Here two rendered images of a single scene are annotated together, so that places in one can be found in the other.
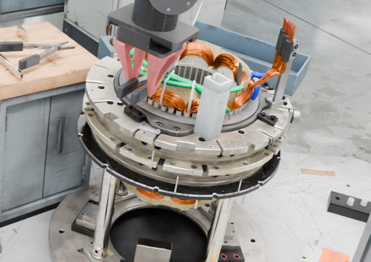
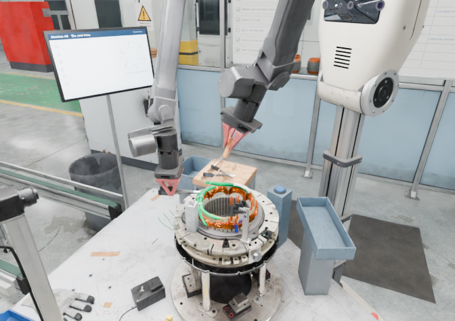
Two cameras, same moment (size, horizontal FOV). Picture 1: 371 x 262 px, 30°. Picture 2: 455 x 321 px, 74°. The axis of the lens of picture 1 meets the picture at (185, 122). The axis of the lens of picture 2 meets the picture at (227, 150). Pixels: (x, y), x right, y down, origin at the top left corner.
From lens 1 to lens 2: 1.02 m
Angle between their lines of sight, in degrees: 63
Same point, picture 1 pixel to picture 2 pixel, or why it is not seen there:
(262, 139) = (204, 246)
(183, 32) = (167, 171)
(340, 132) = not seen: outside the picture
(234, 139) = (196, 238)
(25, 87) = (202, 183)
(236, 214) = (270, 305)
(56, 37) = (246, 173)
